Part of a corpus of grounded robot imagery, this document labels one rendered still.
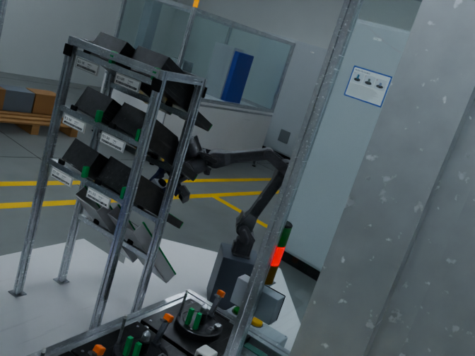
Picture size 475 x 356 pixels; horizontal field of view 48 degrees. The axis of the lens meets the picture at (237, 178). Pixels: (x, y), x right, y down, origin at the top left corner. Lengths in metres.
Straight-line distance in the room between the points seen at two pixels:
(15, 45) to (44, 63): 0.66
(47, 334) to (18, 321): 0.09
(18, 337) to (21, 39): 9.40
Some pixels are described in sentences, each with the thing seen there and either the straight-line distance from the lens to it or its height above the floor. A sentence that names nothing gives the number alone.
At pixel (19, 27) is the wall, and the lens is 10.72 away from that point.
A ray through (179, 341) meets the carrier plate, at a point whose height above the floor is 0.97.
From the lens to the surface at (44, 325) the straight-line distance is 1.68.
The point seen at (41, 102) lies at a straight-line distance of 7.38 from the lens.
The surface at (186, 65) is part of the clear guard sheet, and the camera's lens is 6.72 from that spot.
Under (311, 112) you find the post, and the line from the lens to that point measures 1.17.
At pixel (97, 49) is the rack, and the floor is 1.65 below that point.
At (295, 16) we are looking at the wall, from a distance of 10.61.
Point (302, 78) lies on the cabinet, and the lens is 9.64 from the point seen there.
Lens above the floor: 1.78
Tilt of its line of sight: 14 degrees down
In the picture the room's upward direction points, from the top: 18 degrees clockwise
